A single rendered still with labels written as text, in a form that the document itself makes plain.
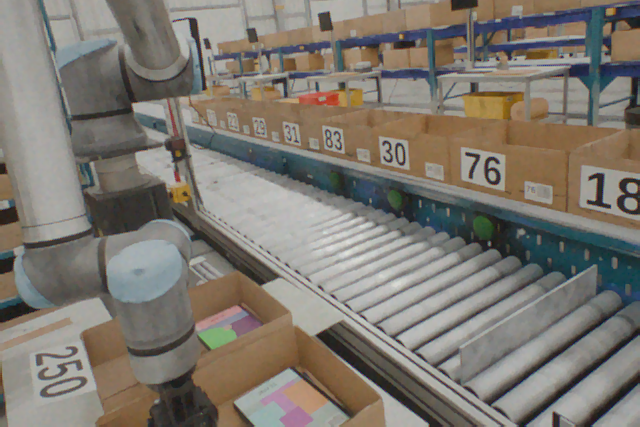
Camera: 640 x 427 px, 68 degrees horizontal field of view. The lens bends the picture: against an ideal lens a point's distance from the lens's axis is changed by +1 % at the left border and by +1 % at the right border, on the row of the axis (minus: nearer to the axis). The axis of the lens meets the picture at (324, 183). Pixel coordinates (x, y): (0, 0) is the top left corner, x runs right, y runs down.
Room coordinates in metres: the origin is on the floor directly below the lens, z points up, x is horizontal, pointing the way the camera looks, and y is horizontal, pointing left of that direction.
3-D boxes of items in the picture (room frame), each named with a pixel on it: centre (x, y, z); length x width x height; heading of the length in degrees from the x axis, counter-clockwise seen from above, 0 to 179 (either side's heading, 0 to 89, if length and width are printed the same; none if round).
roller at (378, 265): (1.29, -0.16, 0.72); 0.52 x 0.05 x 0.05; 121
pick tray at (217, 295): (0.90, 0.34, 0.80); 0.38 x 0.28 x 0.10; 122
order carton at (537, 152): (1.38, -0.64, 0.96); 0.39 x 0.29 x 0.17; 31
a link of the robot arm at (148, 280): (0.57, 0.25, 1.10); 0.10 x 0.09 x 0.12; 11
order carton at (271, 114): (2.74, 0.17, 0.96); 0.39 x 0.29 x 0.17; 31
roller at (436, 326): (1.01, -0.33, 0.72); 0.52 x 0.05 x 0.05; 121
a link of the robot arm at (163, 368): (0.57, 0.24, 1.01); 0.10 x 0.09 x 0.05; 120
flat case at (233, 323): (0.95, 0.25, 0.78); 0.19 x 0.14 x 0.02; 35
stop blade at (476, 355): (0.87, -0.41, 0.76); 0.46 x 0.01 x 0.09; 121
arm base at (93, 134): (1.27, 0.56, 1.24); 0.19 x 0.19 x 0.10
